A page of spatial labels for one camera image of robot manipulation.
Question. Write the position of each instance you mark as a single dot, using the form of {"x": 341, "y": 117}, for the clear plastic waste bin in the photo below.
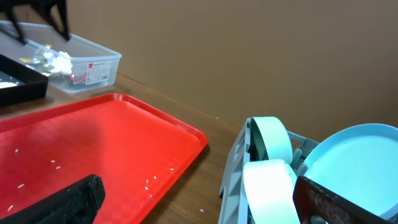
{"x": 100, "y": 63}

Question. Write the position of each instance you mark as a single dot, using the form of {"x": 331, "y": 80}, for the large light blue plate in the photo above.
{"x": 360, "y": 164}

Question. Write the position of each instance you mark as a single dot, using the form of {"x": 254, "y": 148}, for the black rectangular tray bin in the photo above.
{"x": 32, "y": 85}

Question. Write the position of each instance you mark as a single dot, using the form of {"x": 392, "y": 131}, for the light blue bowl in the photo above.
{"x": 269, "y": 187}

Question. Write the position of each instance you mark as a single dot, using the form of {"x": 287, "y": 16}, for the yellow snack wrapper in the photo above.
{"x": 41, "y": 61}

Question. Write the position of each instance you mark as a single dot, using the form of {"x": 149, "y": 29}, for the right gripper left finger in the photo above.
{"x": 78, "y": 203}

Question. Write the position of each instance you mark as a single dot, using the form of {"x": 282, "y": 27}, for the red candy wrapper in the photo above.
{"x": 77, "y": 79}

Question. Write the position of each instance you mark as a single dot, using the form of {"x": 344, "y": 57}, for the pile of white rice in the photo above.
{"x": 7, "y": 84}

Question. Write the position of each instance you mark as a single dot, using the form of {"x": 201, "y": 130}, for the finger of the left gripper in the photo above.
{"x": 44, "y": 9}
{"x": 7, "y": 7}

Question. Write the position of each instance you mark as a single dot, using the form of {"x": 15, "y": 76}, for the white tissue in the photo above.
{"x": 58, "y": 64}

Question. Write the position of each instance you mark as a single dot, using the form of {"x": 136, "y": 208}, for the grey dishwasher rack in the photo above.
{"x": 234, "y": 207}

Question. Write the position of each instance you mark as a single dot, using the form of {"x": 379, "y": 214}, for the red serving tray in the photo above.
{"x": 137, "y": 150}

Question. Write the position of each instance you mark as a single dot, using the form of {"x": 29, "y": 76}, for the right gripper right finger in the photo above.
{"x": 330, "y": 202}

